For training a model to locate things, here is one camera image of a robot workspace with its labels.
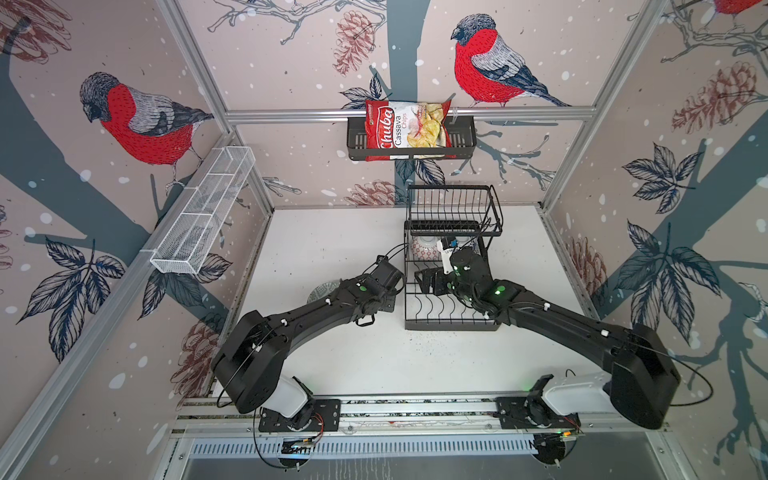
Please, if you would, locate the grey green patterned bowl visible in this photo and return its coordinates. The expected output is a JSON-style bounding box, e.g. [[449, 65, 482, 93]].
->
[[307, 280, 340, 303]]

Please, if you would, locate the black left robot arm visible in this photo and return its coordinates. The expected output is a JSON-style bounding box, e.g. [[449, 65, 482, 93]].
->
[[211, 255, 404, 423]]

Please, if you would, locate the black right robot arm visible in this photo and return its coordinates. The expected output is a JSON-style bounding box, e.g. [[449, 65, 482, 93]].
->
[[413, 247, 681, 430]]

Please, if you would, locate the black two-tier dish rack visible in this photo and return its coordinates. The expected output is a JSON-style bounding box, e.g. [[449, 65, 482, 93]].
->
[[404, 184, 504, 332]]

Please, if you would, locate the red cassava chips bag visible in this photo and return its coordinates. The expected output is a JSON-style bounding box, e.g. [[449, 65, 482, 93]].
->
[[365, 100, 451, 151]]

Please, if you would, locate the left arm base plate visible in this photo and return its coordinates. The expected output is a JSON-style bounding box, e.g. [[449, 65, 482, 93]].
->
[[257, 398, 341, 434]]

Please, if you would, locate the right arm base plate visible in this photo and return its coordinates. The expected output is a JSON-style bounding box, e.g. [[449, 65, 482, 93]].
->
[[494, 396, 581, 430]]

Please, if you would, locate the black wall basket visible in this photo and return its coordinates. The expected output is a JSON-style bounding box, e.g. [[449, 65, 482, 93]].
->
[[346, 116, 477, 161]]

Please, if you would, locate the white mesh wall shelf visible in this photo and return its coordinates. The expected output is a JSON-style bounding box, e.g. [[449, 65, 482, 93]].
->
[[150, 146, 255, 275]]

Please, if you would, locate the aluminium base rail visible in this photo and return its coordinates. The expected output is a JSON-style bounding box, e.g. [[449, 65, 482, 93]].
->
[[169, 392, 645, 438]]

